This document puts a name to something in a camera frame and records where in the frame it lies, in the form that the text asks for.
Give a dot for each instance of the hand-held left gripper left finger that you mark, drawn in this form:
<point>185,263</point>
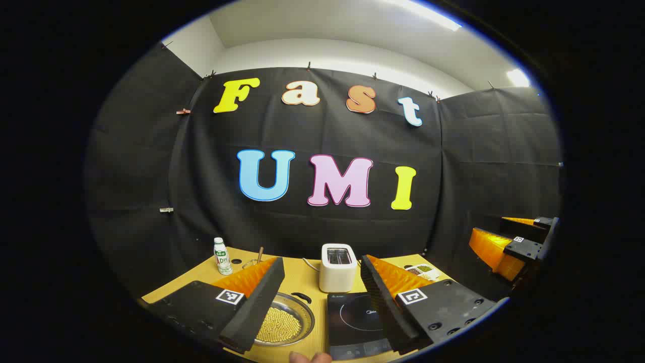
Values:
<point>254,307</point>

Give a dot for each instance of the yellow beans heap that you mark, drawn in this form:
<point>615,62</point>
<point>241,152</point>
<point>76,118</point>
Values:
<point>279,325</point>

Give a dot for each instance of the black backdrop cloth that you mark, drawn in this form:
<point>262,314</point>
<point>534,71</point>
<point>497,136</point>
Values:
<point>211,201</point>

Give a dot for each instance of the white toaster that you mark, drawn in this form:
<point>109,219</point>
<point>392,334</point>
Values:
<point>336,275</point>

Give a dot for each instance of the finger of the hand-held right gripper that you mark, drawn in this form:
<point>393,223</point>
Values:
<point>529,227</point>
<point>494,249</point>

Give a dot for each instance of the white drink bottle green label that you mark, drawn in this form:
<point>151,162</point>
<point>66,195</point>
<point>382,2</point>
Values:
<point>222,259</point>

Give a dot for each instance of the black induction cooktop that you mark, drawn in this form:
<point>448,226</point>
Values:
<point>352,315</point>

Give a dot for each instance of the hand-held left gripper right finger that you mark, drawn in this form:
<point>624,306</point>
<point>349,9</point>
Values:
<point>380,307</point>

